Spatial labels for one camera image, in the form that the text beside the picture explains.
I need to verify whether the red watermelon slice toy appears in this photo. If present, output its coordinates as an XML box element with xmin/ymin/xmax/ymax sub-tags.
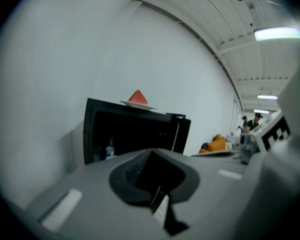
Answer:
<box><xmin>127</xmin><ymin>89</ymin><xmax>149</xmax><ymax>105</ymax></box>

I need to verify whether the white plate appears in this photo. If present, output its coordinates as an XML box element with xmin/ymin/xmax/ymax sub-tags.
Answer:
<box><xmin>119</xmin><ymin>100</ymin><xmax>157</xmax><ymax>111</ymax></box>

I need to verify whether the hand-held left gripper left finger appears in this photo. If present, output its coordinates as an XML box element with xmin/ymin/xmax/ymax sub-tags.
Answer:
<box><xmin>24</xmin><ymin>147</ymin><xmax>167</xmax><ymax>240</ymax></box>

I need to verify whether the orange sofa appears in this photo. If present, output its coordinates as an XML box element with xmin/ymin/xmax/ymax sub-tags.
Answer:
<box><xmin>199</xmin><ymin>133</ymin><xmax>227</xmax><ymax>155</ymax></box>

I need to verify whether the clear bottle blue label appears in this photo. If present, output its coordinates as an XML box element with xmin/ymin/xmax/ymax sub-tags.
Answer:
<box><xmin>105</xmin><ymin>136</ymin><xmax>116</xmax><ymax>160</ymax></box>

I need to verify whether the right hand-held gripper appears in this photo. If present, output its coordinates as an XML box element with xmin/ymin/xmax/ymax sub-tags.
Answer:
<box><xmin>239</xmin><ymin>110</ymin><xmax>293</xmax><ymax>165</ymax></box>

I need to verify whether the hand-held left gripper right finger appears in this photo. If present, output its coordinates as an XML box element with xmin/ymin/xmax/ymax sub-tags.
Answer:
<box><xmin>152</xmin><ymin>147</ymin><xmax>251</xmax><ymax>240</ymax></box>

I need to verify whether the black glass-door cabinet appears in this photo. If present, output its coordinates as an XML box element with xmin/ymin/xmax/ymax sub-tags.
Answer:
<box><xmin>82</xmin><ymin>97</ymin><xmax>192</xmax><ymax>165</ymax></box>

